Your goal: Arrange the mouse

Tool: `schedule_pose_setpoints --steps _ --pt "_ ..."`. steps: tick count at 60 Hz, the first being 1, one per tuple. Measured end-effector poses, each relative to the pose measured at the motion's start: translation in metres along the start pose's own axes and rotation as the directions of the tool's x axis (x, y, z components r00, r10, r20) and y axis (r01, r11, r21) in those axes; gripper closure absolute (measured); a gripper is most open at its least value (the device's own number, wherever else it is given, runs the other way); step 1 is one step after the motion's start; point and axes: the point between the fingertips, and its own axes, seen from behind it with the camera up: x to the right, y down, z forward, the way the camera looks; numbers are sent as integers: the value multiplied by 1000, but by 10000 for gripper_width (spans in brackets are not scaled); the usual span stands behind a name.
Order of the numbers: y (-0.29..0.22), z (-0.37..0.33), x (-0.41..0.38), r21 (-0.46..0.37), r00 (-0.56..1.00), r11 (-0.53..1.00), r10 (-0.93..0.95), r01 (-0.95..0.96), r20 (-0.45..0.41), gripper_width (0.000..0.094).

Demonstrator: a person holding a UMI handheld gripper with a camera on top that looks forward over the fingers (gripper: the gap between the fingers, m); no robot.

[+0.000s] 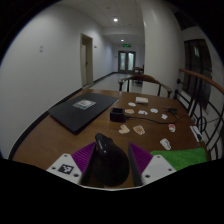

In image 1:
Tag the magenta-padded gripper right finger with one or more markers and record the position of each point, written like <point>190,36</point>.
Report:
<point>156,168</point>

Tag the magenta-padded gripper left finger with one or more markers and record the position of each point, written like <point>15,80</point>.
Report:
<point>63,166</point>

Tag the black computer mouse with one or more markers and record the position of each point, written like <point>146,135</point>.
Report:
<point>111,165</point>

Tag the green mouse pad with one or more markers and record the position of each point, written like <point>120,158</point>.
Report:
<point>181,156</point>

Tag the white outlined sticker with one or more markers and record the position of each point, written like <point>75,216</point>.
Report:
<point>165,144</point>

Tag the orange cartoon sticker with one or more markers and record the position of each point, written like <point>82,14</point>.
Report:
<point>139,129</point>

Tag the red white sticker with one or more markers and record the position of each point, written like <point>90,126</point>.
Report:
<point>172,127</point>

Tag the cream cartoon sticker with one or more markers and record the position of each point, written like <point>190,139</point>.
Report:
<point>124,129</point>

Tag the small white sticker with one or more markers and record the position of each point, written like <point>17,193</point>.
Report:
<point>132,104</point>
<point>154,110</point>
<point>142,112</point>
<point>164,116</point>

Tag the black closed laptop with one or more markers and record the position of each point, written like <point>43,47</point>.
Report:
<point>80,111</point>

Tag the small orange sticker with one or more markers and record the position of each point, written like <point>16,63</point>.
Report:
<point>129,111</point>

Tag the small black box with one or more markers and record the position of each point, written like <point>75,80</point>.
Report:
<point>117,115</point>

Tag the small white box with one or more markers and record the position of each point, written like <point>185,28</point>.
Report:
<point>141,100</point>

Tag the wooden round-back chair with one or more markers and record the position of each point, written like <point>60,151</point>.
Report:
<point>145,78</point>

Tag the dark wooden chair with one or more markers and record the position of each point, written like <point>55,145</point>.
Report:
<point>138,69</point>

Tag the black railing with wooden handrail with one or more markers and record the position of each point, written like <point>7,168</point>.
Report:
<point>203,77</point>

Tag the white open door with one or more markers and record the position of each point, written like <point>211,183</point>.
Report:
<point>83,63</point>

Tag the dark framed window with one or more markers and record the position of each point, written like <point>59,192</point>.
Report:
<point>196,66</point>

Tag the glass double door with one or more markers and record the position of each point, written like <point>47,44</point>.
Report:
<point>127,62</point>

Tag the green exit sign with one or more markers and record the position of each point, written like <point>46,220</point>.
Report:
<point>127,45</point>

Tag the round ceiling light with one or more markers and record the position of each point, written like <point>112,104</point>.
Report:
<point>115,20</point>
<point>122,40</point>

